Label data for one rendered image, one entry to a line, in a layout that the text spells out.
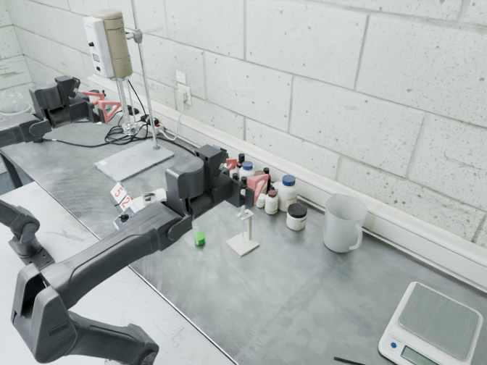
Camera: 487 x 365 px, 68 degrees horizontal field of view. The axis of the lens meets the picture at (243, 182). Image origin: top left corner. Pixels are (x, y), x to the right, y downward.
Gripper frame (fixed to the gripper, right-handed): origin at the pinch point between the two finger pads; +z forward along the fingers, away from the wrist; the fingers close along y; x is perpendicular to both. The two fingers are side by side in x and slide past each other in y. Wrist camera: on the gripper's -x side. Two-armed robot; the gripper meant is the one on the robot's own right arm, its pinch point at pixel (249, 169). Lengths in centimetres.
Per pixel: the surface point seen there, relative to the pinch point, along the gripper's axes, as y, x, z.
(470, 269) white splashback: -47, 34, 44
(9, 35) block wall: 285, 24, 44
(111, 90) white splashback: 144, 31, 44
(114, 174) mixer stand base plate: 78, 39, 4
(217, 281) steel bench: 7.2, 40.3, -5.4
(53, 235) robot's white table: 62, 41, -29
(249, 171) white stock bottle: 30, 31, 35
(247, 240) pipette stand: 11.4, 39.2, 13.0
